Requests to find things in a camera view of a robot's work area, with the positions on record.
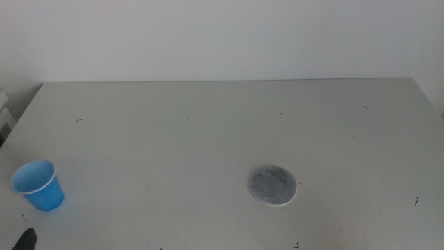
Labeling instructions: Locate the blue plastic cup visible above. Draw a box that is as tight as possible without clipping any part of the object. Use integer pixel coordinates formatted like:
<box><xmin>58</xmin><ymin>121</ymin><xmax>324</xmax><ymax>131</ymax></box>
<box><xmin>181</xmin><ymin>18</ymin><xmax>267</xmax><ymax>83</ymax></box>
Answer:
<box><xmin>9</xmin><ymin>159</ymin><xmax>66</xmax><ymax>213</ymax></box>

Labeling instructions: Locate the round grey cup mat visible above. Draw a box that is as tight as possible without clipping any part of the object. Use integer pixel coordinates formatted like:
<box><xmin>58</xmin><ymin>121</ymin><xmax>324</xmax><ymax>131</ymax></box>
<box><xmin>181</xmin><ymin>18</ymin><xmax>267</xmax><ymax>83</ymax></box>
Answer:
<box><xmin>247</xmin><ymin>165</ymin><xmax>298</xmax><ymax>207</ymax></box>

